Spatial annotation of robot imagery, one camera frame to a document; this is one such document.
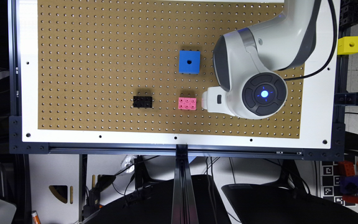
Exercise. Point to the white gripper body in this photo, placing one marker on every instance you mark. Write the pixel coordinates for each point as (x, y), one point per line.
(214, 100)

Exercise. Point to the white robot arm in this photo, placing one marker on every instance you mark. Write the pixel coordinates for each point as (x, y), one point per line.
(246, 61)

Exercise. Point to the pink building brick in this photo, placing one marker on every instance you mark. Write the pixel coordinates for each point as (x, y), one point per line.
(186, 103)

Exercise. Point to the blue cube with hole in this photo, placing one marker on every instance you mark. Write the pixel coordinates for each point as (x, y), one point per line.
(189, 62)

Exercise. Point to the black building brick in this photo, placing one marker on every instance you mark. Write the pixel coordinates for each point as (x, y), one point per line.
(142, 101)

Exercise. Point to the fiducial marker sheet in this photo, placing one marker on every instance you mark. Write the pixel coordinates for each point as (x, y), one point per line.
(330, 182)

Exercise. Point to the yellow cube with hole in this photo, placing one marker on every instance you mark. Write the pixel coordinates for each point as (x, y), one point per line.
(347, 45)

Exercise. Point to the red building brick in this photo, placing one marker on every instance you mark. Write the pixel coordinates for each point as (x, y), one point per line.
(346, 168)

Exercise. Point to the purple building brick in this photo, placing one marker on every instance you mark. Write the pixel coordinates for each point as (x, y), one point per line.
(349, 185)

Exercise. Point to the stack of black bricks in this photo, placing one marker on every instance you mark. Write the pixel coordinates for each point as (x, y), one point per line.
(348, 14)

